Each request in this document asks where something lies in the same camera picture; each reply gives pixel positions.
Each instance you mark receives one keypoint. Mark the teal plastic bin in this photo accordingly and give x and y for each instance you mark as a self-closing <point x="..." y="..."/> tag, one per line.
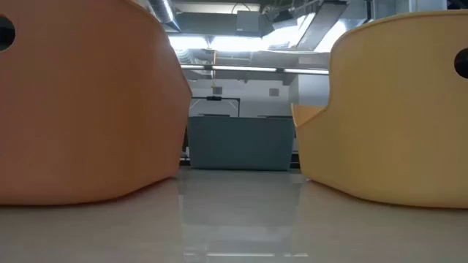
<point x="241" y="144"/>

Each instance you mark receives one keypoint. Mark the thin black bar stand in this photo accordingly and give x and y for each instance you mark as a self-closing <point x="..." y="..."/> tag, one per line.
<point x="215" y="98"/>

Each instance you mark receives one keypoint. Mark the long ceiling strip light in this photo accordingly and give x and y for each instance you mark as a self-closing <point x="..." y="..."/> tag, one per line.
<point x="241" y="68"/>

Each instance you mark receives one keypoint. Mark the bright ceiling light panel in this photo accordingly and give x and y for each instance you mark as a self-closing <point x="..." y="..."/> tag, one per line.
<point x="219" y="44"/>

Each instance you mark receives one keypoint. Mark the grey ceiling box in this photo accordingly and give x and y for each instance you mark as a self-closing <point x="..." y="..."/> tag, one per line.
<point x="248" y="22"/>

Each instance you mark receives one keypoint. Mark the orange plastic bin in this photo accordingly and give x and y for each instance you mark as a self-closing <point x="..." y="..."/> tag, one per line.
<point x="91" y="109"/>

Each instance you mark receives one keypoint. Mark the yellow plastic bin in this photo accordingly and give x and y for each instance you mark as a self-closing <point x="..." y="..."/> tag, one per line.
<point x="387" y="120"/>

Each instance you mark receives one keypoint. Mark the small grey wall plate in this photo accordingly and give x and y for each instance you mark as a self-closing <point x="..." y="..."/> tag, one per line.
<point x="274" y="92"/>
<point x="217" y="90"/>

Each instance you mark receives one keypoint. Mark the silver ventilation duct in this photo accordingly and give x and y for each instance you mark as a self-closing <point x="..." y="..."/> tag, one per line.
<point x="163" y="12"/>

